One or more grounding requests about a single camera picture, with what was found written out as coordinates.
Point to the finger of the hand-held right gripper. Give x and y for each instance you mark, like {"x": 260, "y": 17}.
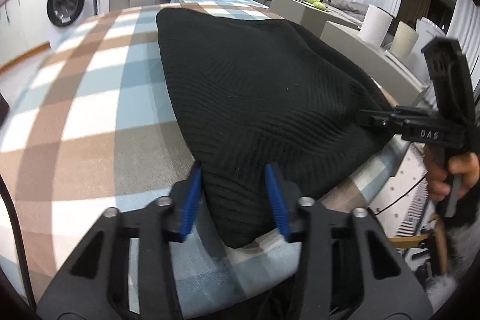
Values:
{"x": 380, "y": 119}

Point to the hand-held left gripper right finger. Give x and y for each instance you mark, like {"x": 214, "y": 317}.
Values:
{"x": 277, "y": 200}

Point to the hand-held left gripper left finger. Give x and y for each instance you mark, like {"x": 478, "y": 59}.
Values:
{"x": 191, "y": 203}

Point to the black knit sweater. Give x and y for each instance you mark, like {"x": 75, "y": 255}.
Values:
{"x": 262, "y": 98}

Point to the person's right forearm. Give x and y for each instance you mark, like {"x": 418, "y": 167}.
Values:
{"x": 468, "y": 209}

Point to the person's right hand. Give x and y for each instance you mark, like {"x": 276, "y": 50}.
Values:
{"x": 468, "y": 170}

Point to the beige counter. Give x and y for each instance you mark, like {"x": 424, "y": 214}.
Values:
{"x": 360, "y": 54}

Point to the white flat device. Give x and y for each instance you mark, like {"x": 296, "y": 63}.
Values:
{"x": 431, "y": 29}

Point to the beige paper roll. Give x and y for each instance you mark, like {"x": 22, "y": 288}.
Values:
{"x": 405, "y": 40}

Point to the white patterned mat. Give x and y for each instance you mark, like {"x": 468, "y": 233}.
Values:
{"x": 405, "y": 200}

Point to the white paper roll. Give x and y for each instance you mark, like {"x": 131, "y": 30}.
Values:
{"x": 375, "y": 25}

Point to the grey duvet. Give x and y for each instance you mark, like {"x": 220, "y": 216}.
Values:
{"x": 348, "y": 7}

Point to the wooden chair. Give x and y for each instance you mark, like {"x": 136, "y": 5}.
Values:
{"x": 408, "y": 242}

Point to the small green toy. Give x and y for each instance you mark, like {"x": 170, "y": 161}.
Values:
{"x": 322, "y": 6}

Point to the plaid blanket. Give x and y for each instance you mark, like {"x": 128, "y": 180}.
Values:
{"x": 93, "y": 117}

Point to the beige low cabinet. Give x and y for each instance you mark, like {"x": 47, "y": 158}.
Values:
{"x": 300, "y": 14}

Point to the teal plaid covered table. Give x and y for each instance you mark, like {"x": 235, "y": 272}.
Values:
{"x": 217, "y": 0}

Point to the white washing machine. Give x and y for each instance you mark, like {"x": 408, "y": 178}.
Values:
{"x": 65, "y": 3}

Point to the white kitchen base cabinet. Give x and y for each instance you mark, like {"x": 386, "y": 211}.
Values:
{"x": 26, "y": 24}

